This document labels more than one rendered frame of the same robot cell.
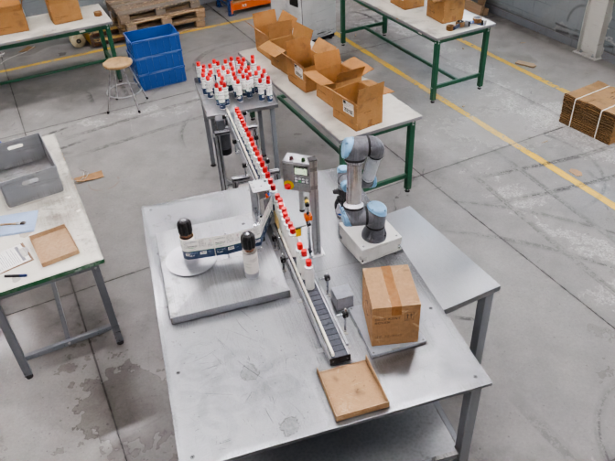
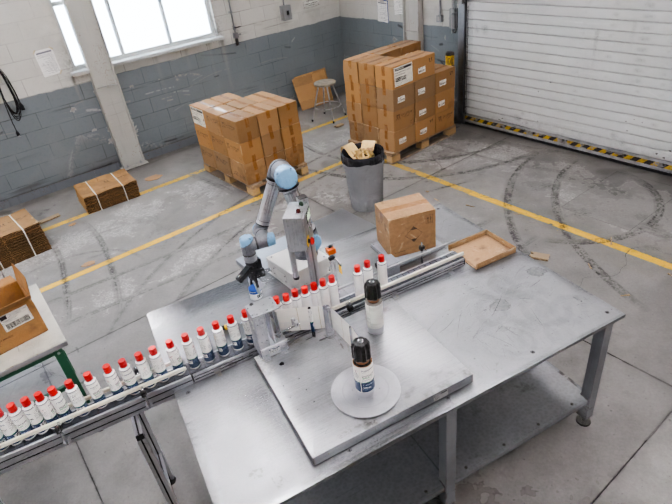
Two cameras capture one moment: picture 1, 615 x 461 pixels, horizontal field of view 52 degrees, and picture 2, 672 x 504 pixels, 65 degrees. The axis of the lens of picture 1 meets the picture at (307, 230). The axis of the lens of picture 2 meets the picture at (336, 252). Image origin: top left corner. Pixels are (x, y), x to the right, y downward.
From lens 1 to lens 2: 3.98 m
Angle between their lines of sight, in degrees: 77
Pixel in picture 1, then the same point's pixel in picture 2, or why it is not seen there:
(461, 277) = (337, 223)
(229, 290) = (408, 339)
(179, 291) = (426, 381)
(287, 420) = (532, 273)
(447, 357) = not seen: hidden behind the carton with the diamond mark
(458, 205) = (116, 330)
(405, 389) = (465, 230)
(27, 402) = not seen: outside the picture
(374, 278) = (398, 213)
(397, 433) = not seen: hidden behind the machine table
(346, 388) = (482, 253)
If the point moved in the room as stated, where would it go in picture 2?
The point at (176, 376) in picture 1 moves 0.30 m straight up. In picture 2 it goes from (537, 351) to (544, 302)
